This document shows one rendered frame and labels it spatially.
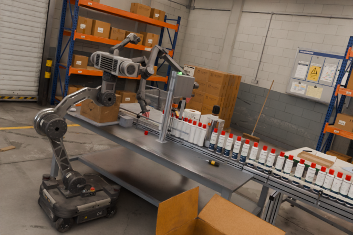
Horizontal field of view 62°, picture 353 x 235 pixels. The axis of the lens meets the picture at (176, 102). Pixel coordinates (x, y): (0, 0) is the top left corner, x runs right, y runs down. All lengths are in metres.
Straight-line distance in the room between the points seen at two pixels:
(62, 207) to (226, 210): 1.69
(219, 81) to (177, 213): 5.16
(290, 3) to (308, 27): 0.72
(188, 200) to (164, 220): 0.15
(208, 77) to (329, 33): 2.63
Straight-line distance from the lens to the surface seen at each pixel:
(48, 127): 2.50
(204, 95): 6.41
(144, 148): 2.51
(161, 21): 7.28
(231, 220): 1.31
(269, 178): 2.46
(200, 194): 3.32
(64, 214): 2.74
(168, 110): 2.66
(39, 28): 6.62
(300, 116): 6.94
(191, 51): 8.78
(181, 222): 1.25
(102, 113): 2.91
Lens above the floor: 1.69
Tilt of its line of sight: 10 degrees down
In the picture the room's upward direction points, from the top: 12 degrees clockwise
